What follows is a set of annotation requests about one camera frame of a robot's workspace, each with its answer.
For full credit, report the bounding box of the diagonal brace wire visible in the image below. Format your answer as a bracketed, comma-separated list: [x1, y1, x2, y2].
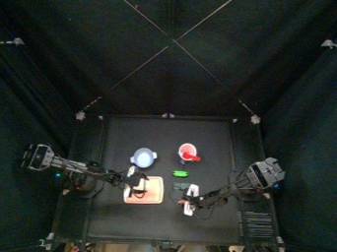
[80, 0, 234, 112]
[122, 0, 256, 116]

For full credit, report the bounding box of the bright green toy vegetable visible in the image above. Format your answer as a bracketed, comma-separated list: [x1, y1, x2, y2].
[171, 169, 191, 178]

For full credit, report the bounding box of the grey bowl with handles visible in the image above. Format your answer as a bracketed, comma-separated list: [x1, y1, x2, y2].
[129, 147, 158, 169]

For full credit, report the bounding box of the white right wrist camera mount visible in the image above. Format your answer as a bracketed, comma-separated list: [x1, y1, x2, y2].
[186, 183, 202, 198]

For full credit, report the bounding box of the orange wooden tray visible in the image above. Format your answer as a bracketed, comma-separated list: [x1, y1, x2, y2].
[123, 175, 166, 206]

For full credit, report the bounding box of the red plastic cup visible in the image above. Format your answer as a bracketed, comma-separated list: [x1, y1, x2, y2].
[177, 142, 199, 162]

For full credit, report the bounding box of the black ribbed plate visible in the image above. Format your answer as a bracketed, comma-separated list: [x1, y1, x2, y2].
[238, 210, 278, 246]

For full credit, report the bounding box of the red plastic spoon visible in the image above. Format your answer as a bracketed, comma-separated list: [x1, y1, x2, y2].
[185, 153, 203, 163]

